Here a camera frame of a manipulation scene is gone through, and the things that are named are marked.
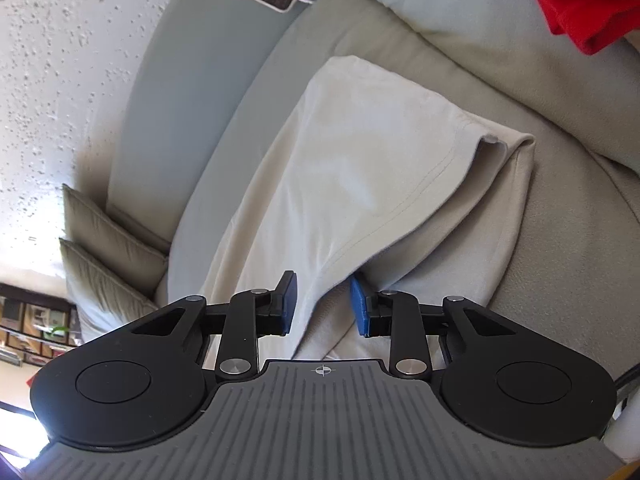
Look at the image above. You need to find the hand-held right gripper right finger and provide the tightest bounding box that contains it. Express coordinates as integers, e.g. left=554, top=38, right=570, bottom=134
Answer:
left=350, top=274, right=518, bottom=380

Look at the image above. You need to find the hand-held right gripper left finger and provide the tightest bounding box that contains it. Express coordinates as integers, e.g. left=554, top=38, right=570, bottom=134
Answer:
left=127, top=270, right=299, bottom=381

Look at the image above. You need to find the beige t-shirt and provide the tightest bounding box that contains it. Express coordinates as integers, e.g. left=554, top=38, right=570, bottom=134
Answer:
left=202, top=55, right=537, bottom=361

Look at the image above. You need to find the large grey pillow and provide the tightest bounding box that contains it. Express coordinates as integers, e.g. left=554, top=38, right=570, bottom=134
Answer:
left=59, top=237, right=161, bottom=346

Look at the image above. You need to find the grey sofa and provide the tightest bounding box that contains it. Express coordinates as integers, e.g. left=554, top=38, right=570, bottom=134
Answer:
left=102, top=0, right=640, bottom=376

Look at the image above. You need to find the wooden bookshelf with books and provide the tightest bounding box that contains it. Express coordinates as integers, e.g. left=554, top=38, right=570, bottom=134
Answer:
left=0, top=282, right=83, bottom=366

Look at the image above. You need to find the person's white trouser leg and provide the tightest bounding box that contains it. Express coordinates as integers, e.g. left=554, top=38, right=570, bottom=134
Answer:
left=602, top=400, right=640, bottom=463

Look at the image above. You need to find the grey sofa cushion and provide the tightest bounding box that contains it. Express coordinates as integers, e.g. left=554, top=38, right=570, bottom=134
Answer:
left=280, top=0, right=640, bottom=181

